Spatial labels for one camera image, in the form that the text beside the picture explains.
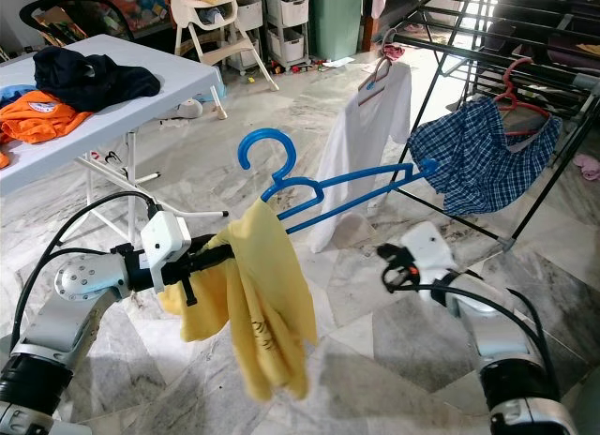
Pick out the yellow shirt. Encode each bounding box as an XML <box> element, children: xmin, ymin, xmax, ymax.
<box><xmin>157</xmin><ymin>199</ymin><xmax>319</xmax><ymax>402</ymax></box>

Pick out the blue plastic hanger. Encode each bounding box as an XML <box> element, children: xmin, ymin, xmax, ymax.
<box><xmin>237</xmin><ymin>128</ymin><xmax>441</xmax><ymax>235</ymax></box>

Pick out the black garment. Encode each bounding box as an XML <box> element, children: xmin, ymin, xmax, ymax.
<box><xmin>34</xmin><ymin>46</ymin><xmax>163</xmax><ymax>115</ymax></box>

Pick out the pink brown hanger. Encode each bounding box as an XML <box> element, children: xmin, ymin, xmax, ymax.
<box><xmin>358</xmin><ymin>52</ymin><xmax>396</xmax><ymax>110</ymax></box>

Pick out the coral red hanger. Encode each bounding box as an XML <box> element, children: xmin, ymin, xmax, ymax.
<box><xmin>492</xmin><ymin>57</ymin><xmax>552</xmax><ymax>138</ymax></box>

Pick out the white shirt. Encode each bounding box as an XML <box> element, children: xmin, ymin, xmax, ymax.
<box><xmin>312</xmin><ymin>60</ymin><xmax>414</xmax><ymax>255</ymax></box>

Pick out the blue plaid shirt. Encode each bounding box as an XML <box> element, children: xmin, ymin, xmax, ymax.
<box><xmin>408</xmin><ymin>96</ymin><xmax>564</xmax><ymax>217</ymax></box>

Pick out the grey folding table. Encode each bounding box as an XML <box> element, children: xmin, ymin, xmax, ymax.
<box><xmin>0</xmin><ymin>35</ymin><xmax>228</xmax><ymax>220</ymax></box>

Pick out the small red cloth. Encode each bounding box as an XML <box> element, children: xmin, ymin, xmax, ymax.
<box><xmin>382</xmin><ymin>41</ymin><xmax>407</xmax><ymax>62</ymax></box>

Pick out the orange shirt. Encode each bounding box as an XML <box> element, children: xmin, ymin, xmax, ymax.
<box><xmin>0</xmin><ymin>91</ymin><xmax>96</xmax><ymax>170</ymax></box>

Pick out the pink cloth item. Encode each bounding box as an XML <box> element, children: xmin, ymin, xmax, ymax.
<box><xmin>576</xmin><ymin>154</ymin><xmax>600</xmax><ymax>180</ymax></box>

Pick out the green plastic bin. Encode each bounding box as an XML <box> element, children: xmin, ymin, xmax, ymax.
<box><xmin>307</xmin><ymin>0</ymin><xmax>366</xmax><ymax>63</ymax></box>

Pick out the white baby high chair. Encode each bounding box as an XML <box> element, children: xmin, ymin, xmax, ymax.
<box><xmin>167</xmin><ymin>0</ymin><xmax>282</xmax><ymax>92</ymax></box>

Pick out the blue garment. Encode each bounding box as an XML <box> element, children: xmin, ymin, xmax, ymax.
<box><xmin>0</xmin><ymin>85</ymin><xmax>40</xmax><ymax>104</ymax></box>

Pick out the grey drawer trolley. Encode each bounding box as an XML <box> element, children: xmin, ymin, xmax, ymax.
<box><xmin>262</xmin><ymin>0</ymin><xmax>311</xmax><ymax>72</ymax></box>

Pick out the black metal drying rack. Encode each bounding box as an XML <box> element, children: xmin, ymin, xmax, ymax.
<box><xmin>377</xmin><ymin>0</ymin><xmax>600</xmax><ymax>255</ymax></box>

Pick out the black folded stroller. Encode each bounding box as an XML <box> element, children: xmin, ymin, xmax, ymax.
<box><xmin>19</xmin><ymin>0</ymin><xmax>132</xmax><ymax>48</ymax></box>

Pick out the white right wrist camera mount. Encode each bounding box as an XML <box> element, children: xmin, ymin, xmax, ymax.
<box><xmin>403</xmin><ymin>221</ymin><xmax>458</xmax><ymax>278</ymax></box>

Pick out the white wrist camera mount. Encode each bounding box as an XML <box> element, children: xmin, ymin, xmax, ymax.
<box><xmin>403</xmin><ymin>221</ymin><xmax>458</xmax><ymax>278</ymax></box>
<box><xmin>141</xmin><ymin>210</ymin><xmax>194</xmax><ymax>269</ymax></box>

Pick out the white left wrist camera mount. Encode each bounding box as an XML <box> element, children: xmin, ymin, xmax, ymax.
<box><xmin>141</xmin><ymin>210</ymin><xmax>194</xmax><ymax>269</ymax></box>

